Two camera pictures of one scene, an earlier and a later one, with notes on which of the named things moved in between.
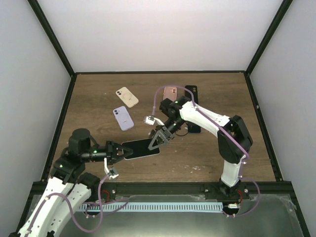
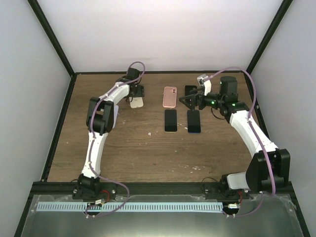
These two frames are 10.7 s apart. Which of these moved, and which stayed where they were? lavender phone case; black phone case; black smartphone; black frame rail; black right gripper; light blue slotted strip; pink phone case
Moved: lavender phone case; black right gripper; black smartphone
Stayed: light blue slotted strip; black phone case; pink phone case; black frame rail
